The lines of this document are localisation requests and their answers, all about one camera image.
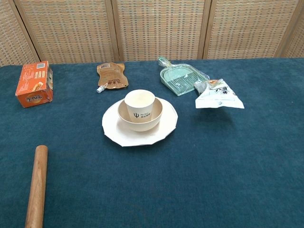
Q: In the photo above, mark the orange snack box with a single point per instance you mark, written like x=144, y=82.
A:
x=32, y=82

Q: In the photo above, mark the teal tablecloth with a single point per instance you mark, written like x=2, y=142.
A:
x=166, y=178

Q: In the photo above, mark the white paper cup with logo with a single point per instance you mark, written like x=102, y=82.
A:
x=140, y=104

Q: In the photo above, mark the white snack bag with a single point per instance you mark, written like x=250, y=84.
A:
x=221, y=97

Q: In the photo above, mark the wooden rolling pin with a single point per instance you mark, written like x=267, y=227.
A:
x=36, y=187

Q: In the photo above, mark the beige bowl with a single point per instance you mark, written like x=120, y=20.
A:
x=152, y=118

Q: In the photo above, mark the white paper plate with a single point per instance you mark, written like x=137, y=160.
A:
x=114, y=128

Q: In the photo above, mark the woven rattan folding screen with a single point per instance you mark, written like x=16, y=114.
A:
x=156, y=28

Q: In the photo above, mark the brown spouted drink pouch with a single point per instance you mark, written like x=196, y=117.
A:
x=112, y=74

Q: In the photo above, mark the green plastic dustpan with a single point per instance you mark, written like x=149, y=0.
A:
x=177, y=79

